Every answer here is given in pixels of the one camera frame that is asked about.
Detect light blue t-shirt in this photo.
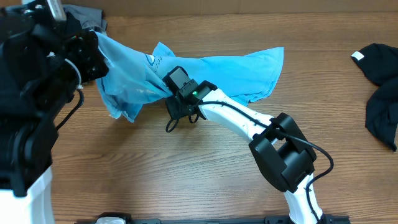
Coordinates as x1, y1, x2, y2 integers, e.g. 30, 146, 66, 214
93, 30, 285, 123

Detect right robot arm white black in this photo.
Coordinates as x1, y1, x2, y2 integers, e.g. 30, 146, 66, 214
165, 80, 325, 223

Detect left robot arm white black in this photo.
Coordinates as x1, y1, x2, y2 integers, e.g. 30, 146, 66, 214
1, 1, 109, 224

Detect folded grey garment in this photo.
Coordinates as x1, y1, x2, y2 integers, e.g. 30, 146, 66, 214
63, 4, 108, 35

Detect unfolded black garment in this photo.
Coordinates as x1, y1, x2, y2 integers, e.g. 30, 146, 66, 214
351, 43, 397, 152

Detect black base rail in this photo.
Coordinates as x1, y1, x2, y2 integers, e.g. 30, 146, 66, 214
74, 212, 352, 224

